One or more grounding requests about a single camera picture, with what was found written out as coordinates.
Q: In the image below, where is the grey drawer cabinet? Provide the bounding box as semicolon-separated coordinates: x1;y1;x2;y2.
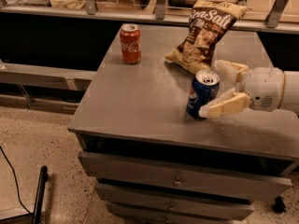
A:
67;23;299;224

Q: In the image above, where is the top grey drawer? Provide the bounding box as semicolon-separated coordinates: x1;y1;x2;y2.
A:
78;151;292;202

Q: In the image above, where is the black cable on floor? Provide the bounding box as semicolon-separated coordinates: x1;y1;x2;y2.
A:
0;145;43;224

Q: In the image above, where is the sea salt chips bag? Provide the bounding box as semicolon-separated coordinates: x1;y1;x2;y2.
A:
165;0;248;75

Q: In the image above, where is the grey drawer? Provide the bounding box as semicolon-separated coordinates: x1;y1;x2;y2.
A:
106;202;237;224
78;151;292;202
95;183;254;221

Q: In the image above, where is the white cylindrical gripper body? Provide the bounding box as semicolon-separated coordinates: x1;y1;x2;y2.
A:
240;67;284;111

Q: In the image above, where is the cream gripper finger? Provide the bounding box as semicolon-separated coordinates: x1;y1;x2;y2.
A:
213;60;249;82
198;89;251;119

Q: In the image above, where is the middle grey drawer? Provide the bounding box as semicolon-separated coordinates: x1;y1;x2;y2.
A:
95;183;254;221

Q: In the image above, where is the blue pepsi can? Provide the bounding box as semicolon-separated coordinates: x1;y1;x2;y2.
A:
186;70;220;119

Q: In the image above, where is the red coca-cola can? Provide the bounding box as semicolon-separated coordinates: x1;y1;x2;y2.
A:
120;23;141;64

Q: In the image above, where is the black pole on floor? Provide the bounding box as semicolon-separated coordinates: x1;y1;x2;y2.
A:
32;166;48;224

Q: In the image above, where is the grey metal rail frame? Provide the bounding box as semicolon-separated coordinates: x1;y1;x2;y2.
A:
1;0;299;35

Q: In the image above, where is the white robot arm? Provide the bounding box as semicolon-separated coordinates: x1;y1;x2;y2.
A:
199;60;299;118

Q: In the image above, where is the bottom grey drawer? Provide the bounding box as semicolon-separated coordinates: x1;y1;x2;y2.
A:
106;202;237;224

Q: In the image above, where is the black caster wheel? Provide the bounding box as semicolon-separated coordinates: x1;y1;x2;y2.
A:
273;196;286;214

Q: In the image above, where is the grey lower shelf beam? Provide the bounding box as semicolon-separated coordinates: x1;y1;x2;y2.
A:
0;62;95;114

